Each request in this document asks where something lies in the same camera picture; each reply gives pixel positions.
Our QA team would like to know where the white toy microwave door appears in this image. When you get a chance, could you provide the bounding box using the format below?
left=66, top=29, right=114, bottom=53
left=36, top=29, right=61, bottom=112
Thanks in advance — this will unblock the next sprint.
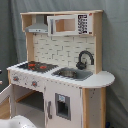
left=47, top=14, right=88, bottom=36

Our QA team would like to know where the toy oven door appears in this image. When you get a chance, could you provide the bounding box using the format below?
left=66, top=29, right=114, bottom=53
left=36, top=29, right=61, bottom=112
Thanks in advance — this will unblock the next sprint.
left=0, top=85, right=13, bottom=104

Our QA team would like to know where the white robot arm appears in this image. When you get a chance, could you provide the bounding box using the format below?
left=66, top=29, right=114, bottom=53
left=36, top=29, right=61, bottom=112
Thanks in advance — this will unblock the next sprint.
left=0, top=115, right=37, bottom=128

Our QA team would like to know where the wooden toy kitchen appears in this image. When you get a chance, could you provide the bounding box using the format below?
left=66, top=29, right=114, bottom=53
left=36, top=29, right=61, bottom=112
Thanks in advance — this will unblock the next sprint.
left=8, top=10, right=115, bottom=128

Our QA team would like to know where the grey toy sink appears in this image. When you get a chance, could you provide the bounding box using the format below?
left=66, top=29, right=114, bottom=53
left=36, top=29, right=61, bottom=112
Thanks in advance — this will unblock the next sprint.
left=53, top=67, right=92, bottom=81

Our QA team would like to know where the black toy faucet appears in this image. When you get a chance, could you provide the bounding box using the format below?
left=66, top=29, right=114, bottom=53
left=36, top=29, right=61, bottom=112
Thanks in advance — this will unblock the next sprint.
left=76, top=50, right=94, bottom=70

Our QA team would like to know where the black toy stovetop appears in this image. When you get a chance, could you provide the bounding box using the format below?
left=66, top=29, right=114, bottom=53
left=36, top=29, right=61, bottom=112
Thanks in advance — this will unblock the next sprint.
left=20, top=61, right=56, bottom=72

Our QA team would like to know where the right oven knob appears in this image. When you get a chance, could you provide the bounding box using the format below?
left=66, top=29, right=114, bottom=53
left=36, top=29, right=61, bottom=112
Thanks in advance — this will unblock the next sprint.
left=31, top=81, right=37, bottom=87

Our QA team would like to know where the oven knob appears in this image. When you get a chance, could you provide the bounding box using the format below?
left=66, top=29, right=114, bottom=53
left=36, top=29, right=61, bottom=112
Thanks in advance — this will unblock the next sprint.
left=13, top=76, right=19, bottom=82
left=31, top=81, right=37, bottom=87

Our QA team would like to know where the grey ice dispenser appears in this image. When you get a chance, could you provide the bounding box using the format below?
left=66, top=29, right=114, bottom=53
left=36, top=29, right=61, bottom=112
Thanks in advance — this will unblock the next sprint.
left=55, top=93, right=71, bottom=120

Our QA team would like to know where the grey range hood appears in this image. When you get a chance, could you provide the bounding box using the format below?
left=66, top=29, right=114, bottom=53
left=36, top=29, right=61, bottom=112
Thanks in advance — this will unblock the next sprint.
left=25, top=14, right=53, bottom=33

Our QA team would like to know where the left oven knob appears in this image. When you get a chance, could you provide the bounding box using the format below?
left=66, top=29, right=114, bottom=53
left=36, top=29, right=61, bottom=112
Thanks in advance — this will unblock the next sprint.
left=13, top=76, right=19, bottom=82

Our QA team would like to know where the grey fridge door handle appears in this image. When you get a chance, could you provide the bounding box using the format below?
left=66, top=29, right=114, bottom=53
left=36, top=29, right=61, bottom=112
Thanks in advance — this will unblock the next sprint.
left=47, top=101, right=52, bottom=119

